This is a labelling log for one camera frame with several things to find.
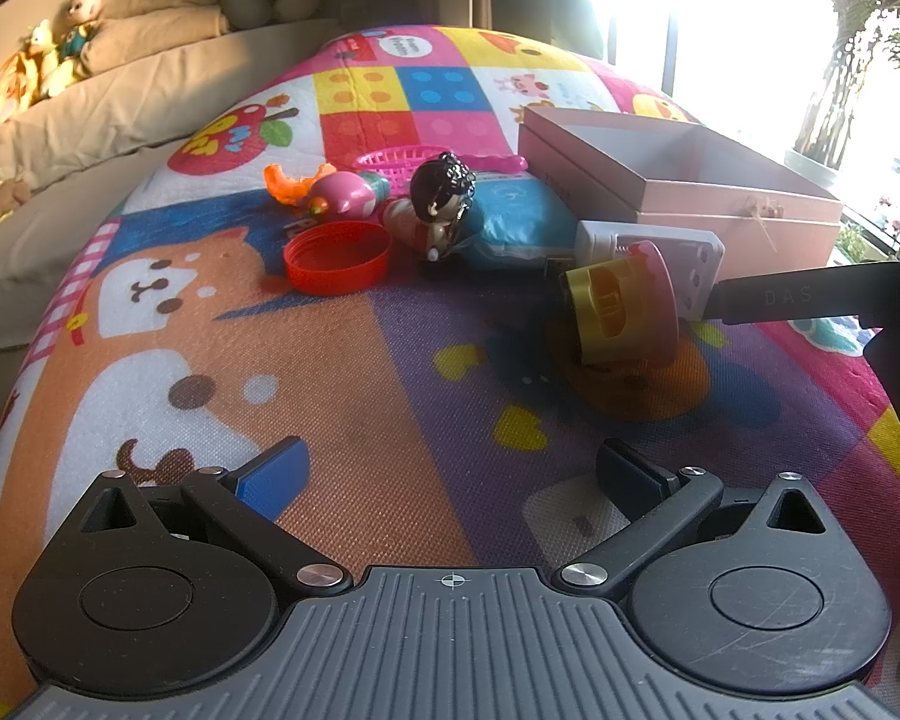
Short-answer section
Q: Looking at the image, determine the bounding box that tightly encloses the plush doll with blue outfit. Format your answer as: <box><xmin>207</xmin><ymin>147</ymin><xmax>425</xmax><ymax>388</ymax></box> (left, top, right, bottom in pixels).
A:
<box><xmin>56</xmin><ymin>0</ymin><xmax>106</xmax><ymax>65</ymax></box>

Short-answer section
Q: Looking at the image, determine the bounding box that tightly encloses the pink cardboard box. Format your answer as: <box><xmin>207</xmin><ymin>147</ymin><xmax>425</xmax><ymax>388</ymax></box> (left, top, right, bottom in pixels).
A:
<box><xmin>517</xmin><ymin>105</ymin><xmax>845</xmax><ymax>267</ymax></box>

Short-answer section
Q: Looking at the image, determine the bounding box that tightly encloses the pink toy net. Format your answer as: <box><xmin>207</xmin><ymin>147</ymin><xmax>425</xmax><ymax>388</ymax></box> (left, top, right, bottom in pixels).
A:
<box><xmin>354</xmin><ymin>144</ymin><xmax>530</xmax><ymax>192</ymax></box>

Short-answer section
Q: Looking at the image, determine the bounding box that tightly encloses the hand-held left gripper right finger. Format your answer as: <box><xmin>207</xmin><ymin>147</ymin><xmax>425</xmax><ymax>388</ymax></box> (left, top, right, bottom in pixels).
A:
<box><xmin>559</xmin><ymin>439</ymin><xmax>830</xmax><ymax>601</ymax></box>

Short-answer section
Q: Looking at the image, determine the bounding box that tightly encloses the red plastic lid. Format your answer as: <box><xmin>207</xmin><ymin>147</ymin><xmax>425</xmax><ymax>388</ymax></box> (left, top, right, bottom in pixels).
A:
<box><xmin>283</xmin><ymin>221</ymin><xmax>392</xmax><ymax>295</ymax></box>

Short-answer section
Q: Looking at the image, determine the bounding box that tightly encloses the colourful cartoon play mat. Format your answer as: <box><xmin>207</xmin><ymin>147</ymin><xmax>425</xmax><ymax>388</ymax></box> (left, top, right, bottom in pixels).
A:
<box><xmin>0</xmin><ymin>24</ymin><xmax>900</xmax><ymax>720</ymax></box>

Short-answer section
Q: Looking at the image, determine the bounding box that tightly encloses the white power adapter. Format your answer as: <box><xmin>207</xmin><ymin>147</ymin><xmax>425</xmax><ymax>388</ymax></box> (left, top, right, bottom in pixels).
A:
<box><xmin>574</xmin><ymin>219</ymin><xmax>725</xmax><ymax>320</ymax></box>

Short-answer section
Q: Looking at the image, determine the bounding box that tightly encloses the yellow duck plush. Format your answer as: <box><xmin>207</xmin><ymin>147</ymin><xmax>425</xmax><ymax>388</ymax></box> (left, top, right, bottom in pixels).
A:
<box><xmin>22</xmin><ymin>19</ymin><xmax>59</xmax><ymax>98</ymax></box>

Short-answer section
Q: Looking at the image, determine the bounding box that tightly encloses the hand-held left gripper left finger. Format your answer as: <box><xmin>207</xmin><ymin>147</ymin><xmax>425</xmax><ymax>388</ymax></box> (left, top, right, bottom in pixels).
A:
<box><xmin>79</xmin><ymin>435</ymin><xmax>353</xmax><ymax>597</ymax></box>

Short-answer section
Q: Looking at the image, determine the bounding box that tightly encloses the small brown plush toy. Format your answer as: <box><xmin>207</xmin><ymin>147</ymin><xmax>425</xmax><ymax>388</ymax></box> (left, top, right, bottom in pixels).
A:
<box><xmin>0</xmin><ymin>180</ymin><xmax>35</xmax><ymax>230</ymax></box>

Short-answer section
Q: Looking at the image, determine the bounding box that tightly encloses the orange peel-shaped toy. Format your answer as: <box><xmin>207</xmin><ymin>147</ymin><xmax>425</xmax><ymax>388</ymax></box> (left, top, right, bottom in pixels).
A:
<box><xmin>262</xmin><ymin>163</ymin><xmax>338</xmax><ymax>209</ymax></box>

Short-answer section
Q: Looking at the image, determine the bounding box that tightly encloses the green potted plant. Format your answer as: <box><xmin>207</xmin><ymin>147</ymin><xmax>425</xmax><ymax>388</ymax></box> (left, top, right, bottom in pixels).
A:
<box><xmin>784</xmin><ymin>0</ymin><xmax>900</xmax><ymax>188</ymax></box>

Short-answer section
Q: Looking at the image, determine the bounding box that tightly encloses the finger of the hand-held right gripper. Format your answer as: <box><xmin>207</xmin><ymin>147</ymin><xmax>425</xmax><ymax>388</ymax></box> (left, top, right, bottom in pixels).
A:
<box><xmin>709</xmin><ymin>262</ymin><xmax>867</xmax><ymax>326</ymax></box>

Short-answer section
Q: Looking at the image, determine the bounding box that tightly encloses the blue and white tissue packet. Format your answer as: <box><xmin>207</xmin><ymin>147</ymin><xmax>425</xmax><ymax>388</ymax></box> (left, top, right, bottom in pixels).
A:
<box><xmin>465</xmin><ymin>172</ymin><xmax>578</xmax><ymax>271</ymax></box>

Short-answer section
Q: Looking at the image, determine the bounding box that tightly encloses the black-haired doll figure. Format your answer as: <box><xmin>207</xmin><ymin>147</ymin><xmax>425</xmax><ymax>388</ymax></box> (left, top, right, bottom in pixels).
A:
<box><xmin>382</xmin><ymin>152</ymin><xmax>488</xmax><ymax>263</ymax></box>

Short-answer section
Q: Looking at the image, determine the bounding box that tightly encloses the beige sofa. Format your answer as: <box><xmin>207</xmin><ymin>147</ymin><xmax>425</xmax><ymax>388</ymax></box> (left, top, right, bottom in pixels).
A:
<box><xmin>0</xmin><ymin>15</ymin><xmax>346</xmax><ymax>421</ymax></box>

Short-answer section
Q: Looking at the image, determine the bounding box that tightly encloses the pink and yellow round toy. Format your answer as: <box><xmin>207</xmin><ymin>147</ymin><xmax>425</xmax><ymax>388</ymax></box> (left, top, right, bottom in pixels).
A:
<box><xmin>559</xmin><ymin>240</ymin><xmax>680</xmax><ymax>370</ymax></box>

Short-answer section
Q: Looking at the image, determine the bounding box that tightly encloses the glossy pink round toy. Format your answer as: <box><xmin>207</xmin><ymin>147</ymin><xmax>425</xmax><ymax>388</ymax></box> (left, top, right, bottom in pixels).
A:
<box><xmin>307</xmin><ymin>171</ymin><xmax>380</xmax><ymax>222</ymax></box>

